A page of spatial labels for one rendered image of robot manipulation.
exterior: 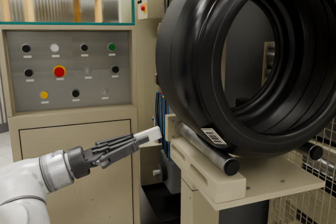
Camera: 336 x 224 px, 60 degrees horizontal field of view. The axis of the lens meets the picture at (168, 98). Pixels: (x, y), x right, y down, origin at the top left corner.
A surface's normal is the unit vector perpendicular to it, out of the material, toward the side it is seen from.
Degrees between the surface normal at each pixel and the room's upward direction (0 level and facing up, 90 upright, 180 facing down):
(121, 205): 90
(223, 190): 90
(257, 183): 0
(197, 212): 90
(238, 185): 90
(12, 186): 31
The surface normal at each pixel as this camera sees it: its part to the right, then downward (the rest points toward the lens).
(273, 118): -0.50, -0.79
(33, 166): 0.12, -0.75
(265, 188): 0.00, -0.97
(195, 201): 0.33, 0.21
